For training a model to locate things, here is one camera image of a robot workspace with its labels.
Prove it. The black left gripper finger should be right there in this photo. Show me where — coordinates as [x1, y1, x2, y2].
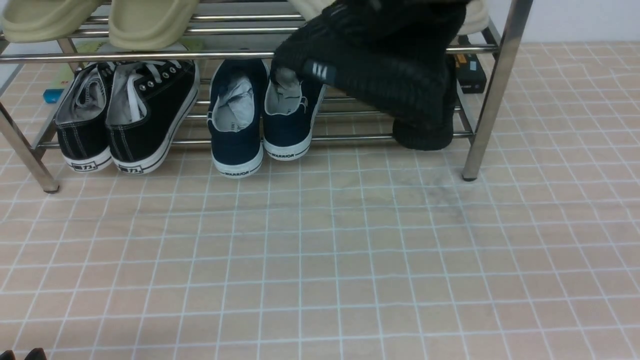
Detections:
[23, 348, 48, 360]
[0, 350, 16, 360]

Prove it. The black knit sneaker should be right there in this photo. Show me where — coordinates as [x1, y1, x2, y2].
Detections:
[270, 0, 469, 151]

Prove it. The black canvas sneaker far left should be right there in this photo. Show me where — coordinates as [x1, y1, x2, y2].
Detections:
[53, 62, 116, 173]

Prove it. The small blue box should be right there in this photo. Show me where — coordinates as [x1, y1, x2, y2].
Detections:
[42, 88, 64, 104]

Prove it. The black canvas sneaker with laces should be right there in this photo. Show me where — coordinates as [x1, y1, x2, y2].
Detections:
[105, 60, 201, 175]

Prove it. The navy canvas sneaker left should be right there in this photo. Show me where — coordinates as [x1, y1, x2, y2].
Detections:
[206, 58, 269, 179]

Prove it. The navy canvas sneaker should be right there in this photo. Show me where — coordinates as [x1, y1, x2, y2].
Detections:
[206, 58, 269, 179]
[262, 68, 326, 161]

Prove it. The beige slipper far left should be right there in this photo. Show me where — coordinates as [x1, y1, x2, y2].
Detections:
[1, 0, 103, 43]

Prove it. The navy canvas sneaker right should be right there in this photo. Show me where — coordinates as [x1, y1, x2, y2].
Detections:
[262, 68, 326, 161]

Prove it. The black orange box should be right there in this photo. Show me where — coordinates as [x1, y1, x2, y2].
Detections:
[454, 54, 487, 94]

